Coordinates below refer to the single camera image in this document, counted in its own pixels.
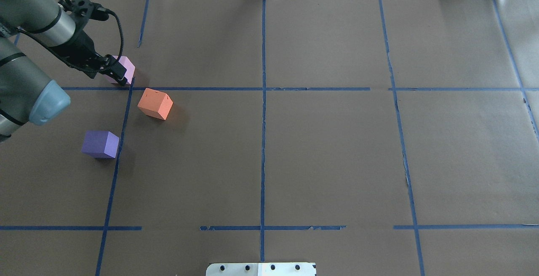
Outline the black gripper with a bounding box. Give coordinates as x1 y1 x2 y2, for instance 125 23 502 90
50 31 127 86

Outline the orange foam block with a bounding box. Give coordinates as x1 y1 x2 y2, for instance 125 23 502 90
137 88 173 120

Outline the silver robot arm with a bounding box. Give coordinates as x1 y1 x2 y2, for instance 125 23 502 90
0 0 128 142

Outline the pink foam block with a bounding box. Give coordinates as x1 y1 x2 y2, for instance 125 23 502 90
107 56 136 85

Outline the purple foam block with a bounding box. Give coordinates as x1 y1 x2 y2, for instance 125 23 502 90
81 130 120 159

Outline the long blue tape strip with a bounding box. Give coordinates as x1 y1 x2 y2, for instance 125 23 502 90
259 0 267 263

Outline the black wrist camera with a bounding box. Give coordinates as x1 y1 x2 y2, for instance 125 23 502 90
58 0 109 21

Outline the black camera cable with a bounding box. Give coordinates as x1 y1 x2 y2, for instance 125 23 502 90
17 11 125 79

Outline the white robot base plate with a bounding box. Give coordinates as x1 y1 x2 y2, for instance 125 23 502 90
205 262 317 276

